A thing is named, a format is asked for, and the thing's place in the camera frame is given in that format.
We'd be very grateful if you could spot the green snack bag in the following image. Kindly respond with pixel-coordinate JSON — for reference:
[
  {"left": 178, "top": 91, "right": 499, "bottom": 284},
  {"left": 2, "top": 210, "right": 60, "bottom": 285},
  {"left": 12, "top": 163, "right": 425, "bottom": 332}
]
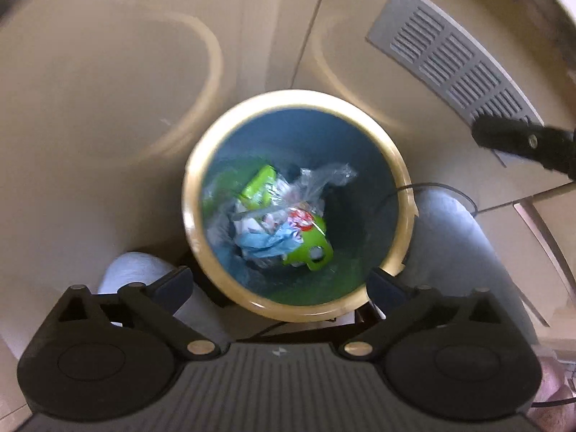
[{"left": 231, "top": 165, "right": 334, "bottom": 271}]

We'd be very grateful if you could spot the clear plastic bag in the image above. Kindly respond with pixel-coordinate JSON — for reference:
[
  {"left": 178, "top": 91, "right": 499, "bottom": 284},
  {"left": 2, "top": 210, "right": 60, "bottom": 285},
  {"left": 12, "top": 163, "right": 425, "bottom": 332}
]
[{"left": 203, "top": 163, "right": 357, "bottom": 253}]

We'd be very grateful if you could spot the blue wrapper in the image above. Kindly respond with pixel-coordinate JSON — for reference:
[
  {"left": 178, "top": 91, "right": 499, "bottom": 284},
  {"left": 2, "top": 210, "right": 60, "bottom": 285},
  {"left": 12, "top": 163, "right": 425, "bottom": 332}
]
[{"left": 233, "top": 219, "right": 303, "bottom": 268}]

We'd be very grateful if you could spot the cream blue trash bin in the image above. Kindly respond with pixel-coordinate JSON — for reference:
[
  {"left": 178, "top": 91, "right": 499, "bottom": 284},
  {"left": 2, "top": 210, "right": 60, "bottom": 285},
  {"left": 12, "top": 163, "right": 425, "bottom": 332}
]
[{"left": 181, "top": 90, "right": 417, "bottom": 323}]

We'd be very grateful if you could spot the silver vent grille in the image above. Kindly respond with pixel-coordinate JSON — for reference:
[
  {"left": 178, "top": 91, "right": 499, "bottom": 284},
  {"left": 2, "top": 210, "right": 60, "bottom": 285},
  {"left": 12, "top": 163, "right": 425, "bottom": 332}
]
[{"left": 366, "top": 0, "right": 544, "bottom": 126}]

